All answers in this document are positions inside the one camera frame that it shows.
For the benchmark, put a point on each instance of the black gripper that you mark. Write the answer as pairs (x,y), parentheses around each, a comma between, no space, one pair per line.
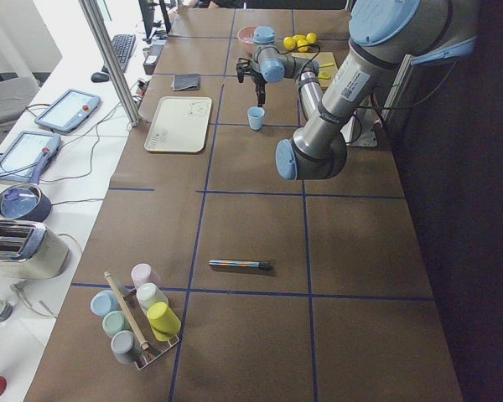
(258,82)

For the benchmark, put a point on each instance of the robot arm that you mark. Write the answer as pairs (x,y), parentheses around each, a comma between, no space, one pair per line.
(381,33)

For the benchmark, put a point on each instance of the light blue paper cup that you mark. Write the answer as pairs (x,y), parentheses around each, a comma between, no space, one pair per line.
(255,116)

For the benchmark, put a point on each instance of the pink bowl of ice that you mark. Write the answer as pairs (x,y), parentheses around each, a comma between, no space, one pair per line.
(246,39)

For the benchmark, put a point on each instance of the pink cup on rack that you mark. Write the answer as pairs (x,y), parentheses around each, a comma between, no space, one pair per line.
(143,273)

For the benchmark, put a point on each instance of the white cup on rack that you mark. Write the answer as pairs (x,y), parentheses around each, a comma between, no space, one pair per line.
(149,294)

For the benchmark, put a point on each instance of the green cup on rack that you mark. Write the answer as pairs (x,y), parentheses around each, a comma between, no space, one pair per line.
(163,321)

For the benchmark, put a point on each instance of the blue cup on rack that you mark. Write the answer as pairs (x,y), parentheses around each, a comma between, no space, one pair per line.
(104,302)

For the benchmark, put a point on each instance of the mint cup on rack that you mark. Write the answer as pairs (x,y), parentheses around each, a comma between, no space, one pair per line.
(114,322)

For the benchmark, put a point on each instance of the grey cup on rack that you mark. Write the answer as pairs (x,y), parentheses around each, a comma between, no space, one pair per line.
(125,347)

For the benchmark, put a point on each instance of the lemon slice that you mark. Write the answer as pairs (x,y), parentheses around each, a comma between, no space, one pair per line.
(324,76)

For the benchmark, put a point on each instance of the bamboo cutting board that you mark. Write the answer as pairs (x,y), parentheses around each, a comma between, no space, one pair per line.
(322,58)

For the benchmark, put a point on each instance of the folded grey cloth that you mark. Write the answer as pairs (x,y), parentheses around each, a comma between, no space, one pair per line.
(185,82)

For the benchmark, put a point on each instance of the white bear serving tray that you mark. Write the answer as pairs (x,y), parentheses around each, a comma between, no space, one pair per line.
(179,125)

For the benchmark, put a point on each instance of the black keyboard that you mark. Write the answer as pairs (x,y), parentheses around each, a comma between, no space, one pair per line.
(123,46)

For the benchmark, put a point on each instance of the black computer mouse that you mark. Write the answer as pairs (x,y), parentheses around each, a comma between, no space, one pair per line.
(100,77)

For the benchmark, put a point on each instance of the teach pendant tablet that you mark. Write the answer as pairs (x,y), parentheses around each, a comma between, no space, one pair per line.
(29,150)
(69,111)

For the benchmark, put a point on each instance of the blue pot with lid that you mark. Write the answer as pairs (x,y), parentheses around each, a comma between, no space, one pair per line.
(26,200)

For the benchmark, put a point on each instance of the white toaster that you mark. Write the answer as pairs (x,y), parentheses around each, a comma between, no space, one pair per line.
(30,250)

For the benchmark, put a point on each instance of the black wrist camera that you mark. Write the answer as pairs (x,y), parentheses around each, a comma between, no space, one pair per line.
(243,69)

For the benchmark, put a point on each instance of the aluminium frame post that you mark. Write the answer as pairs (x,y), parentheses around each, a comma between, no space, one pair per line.
(98,28)

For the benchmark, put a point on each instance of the white wire cup rack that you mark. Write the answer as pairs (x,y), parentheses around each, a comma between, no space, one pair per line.
(152,349)

